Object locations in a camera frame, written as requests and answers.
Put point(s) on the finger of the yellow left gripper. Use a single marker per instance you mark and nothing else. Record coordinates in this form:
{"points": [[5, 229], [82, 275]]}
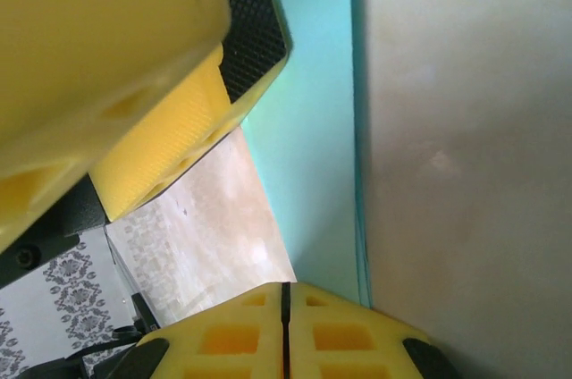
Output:
{"points": [[89, 61], [179, 137]]}

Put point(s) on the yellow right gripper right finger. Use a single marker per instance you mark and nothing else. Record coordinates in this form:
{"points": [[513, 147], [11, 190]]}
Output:
{"points": [[304, 339]]}

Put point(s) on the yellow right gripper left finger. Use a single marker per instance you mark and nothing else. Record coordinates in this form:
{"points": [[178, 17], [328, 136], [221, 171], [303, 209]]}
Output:
{"points": [[268, 339]]}

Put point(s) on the light blue cloth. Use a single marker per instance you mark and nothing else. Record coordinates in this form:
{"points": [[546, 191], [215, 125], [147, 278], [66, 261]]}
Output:
{"points": [[313, 128]]}

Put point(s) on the aluminium table side rail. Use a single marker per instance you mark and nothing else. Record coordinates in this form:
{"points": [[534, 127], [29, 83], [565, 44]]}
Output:
{"points": [[120, 272]]}

